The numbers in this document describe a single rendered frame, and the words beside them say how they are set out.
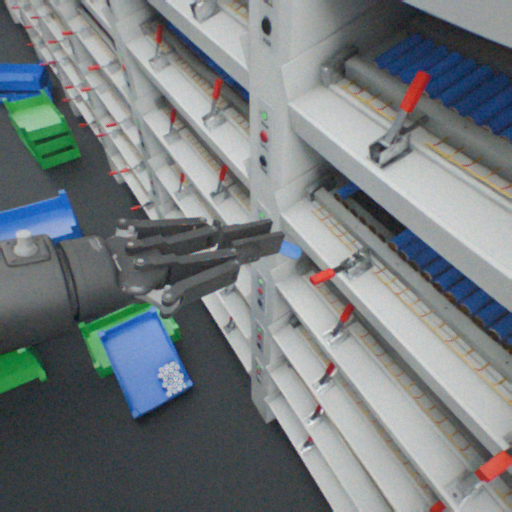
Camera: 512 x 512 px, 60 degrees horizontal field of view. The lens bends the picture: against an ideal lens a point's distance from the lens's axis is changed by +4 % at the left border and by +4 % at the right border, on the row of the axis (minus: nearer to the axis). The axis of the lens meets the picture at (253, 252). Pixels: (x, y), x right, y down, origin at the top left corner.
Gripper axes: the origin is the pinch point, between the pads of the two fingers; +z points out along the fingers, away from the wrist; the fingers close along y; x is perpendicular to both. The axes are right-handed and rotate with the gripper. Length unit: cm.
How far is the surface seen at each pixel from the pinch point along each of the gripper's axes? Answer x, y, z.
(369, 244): 3.3, -2.6, 19.4
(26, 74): 91, 267, 26
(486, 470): 6.8, -29.7, 10.0
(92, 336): 108, 75, 4
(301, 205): 6.3, 11.5, 18.8
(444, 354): 7.0, -19.1, 18.2
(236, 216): 25.1, 33.0, 23.2
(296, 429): 81, 3, 39
